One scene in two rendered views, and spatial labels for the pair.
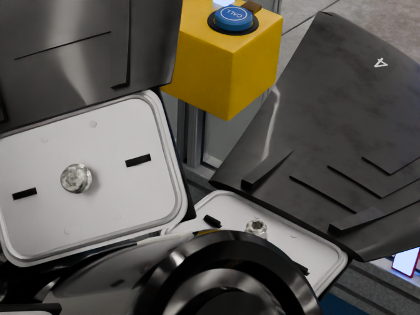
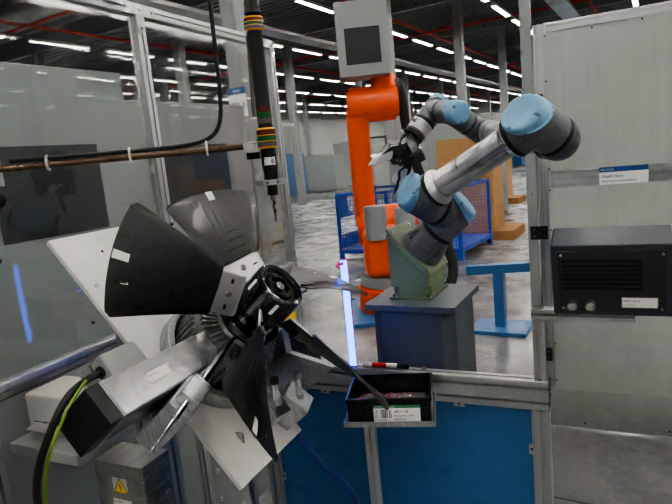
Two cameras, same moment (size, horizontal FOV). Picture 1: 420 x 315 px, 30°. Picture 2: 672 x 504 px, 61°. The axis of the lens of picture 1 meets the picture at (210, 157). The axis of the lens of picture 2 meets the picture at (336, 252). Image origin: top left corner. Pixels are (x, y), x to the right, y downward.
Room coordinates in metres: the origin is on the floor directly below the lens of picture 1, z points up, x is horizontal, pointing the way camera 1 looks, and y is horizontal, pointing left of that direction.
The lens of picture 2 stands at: (-1.03, 0.02, 1.48)
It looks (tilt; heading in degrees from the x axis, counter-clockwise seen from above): 9 degrees down; 353
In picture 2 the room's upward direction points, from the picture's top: 6 degrees counter-clockwise
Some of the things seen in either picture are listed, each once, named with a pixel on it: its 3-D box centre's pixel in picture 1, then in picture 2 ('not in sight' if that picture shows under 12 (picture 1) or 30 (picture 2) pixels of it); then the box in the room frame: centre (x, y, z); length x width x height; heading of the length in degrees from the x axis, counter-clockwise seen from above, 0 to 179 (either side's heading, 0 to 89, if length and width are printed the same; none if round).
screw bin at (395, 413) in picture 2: not in sight; (391, 397); (0.37, -0.28, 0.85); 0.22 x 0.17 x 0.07; 72
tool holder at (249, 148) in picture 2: not in sight; (265, 163); (0.30, -0.02, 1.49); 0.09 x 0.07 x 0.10; 92
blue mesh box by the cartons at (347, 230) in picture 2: not in sight; (381, 220); (7.34, -1.83, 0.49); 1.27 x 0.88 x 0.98; 142
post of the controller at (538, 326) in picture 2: not in sight; (539, 343); (0.31, -0.67, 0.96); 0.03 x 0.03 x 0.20; 57
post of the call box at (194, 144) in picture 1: (194, 119); not in sight; (0.76, 0.02, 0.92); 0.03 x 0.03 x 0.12; 57
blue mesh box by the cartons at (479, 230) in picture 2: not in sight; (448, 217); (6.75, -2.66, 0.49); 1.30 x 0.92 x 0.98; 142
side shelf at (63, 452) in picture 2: not in sight; (101, 421); (0.50, 0.50, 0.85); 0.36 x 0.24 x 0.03; 147
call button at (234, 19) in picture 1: (233, 19); not in sight; (0.74, -0.02, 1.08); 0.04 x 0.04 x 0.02
